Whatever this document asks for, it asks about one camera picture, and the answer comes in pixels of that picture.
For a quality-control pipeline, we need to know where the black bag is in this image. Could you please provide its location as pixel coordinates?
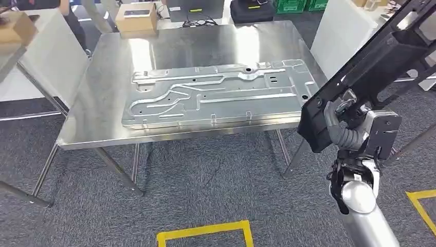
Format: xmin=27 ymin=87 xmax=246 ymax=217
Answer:
xmin=230 ymin=0 xmax=276 ymax=25

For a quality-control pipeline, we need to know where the stamped sheet metal panel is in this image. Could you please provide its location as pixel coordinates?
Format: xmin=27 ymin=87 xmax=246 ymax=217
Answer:
xmin=121 ymin=58 xmax=320 ymax=131

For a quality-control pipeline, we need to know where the cardboard box with window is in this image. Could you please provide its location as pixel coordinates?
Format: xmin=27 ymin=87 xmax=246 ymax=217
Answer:
xmin=115 ymin=2 xmax=158 ymax=39

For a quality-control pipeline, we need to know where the plain cardboard box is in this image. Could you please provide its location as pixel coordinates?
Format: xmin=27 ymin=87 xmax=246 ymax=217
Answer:
xmin=0 ymin=10 xmax=39 ymax=49

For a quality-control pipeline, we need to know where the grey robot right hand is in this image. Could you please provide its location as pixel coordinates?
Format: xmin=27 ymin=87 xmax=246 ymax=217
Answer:
xmin=322 ymin=89 xmax=379 ymax=151

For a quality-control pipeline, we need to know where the grey side table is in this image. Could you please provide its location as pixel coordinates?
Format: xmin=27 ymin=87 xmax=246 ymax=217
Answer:
xmin=0 ymin=44 xmax=69 ymax=208

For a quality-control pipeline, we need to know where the green plastic crate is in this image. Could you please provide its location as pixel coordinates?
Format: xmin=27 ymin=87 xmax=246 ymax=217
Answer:
xmin=306 ymin=0 xmax=330 ymax=12
xmin=274 ymin=0 xmax=307 ymax=14

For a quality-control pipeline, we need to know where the white board panel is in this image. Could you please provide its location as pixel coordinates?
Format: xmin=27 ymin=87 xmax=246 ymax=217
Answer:
xmin=0 ymin=8 xmax=92 ymax=111
xmin=310 ymin=0 xmax=379 ymax=81

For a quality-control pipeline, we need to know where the stainless steel table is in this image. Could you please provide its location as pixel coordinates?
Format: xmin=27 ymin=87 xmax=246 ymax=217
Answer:
xmin=31 ymin=20 xmax=329 ymax=199

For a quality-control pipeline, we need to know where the black cable bundle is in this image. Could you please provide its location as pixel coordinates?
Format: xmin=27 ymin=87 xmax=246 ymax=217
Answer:
xmin=181 ymin=15 xmax=220 ymax=28

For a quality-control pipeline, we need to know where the grey box with yellow label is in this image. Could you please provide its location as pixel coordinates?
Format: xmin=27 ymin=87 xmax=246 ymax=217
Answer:
xmin=165 ymin=0 xmax=226 ymax=23

